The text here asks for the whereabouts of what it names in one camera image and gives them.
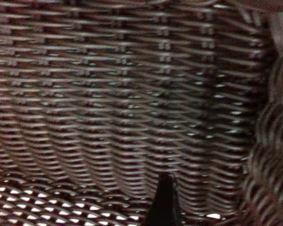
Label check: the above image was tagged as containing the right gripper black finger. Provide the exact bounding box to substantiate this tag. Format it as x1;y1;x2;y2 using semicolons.
141;172;181;226

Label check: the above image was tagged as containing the dark brown wicker basket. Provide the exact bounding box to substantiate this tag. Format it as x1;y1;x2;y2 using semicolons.
0;0;283;226

